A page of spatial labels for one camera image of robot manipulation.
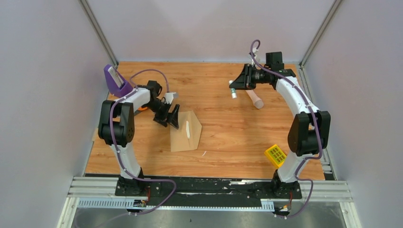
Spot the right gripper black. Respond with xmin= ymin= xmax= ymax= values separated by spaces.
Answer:
xmin=230 ymin=64 xmax=271 ymax=91

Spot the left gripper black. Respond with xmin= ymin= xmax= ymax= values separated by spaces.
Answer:
xmin=144 ymin=100 xmax=180 ymax=130

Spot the green white glue stick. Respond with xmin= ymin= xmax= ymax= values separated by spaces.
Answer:
xmin=229 ymin=80 xmax=237 ymax=99

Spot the beige letter paper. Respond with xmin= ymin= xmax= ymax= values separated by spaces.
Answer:
xmin=186 ymin=121 xmax=191 ymax=139

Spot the brown paper envelope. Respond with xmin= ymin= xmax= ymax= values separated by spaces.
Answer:
xmin=170 ymin=111 xmax=202 ymax=152

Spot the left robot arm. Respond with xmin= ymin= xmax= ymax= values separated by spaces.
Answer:
xmin=98 ymin=81 xmax=180 ymax=196

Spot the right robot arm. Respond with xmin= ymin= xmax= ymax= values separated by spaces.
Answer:
xmin=229 ymin=48 xmax=331 ymax=199

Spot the pink cylindrical tube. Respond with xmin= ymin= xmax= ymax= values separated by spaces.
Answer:
xmin=246 ymin=90 xmax=264 ymax=109

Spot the purple holder stand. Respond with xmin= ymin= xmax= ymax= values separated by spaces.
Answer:
xmin=104 ymin=65 xmax=133 ymax=98

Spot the yellow toy block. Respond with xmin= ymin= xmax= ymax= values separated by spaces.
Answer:
xmin=264 ymin=144 xmax=287 ymax=169

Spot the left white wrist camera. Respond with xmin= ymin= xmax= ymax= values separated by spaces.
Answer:
xmin=163 ymin=92 xmax=179 ymax=105

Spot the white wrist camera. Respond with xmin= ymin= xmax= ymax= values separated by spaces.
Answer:
xmin=249 ymin=54 xmax=260 ymax=67
xmin=163 ymin=92 xmax=179 ymax=105

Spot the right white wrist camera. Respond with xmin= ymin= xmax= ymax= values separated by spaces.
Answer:
xmin=249 ymin=54 xmax=260 ymax=67

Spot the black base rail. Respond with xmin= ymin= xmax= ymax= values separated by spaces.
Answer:
xmin=115 ymin=176 xmax=302 ymax=208

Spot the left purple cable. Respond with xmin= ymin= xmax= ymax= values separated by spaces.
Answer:
xmin=109 ymin=68 xmax=178 ymax=216

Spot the purple cable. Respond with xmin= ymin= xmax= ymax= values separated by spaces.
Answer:
xmin=109 ymin=68 xmax=178 ymax=216
xmin=249 ymin=39 xmax=324 ymax=219

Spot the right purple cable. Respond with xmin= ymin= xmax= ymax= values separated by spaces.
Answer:
xmin=249 ymin=39 xmax=324 ymax=219

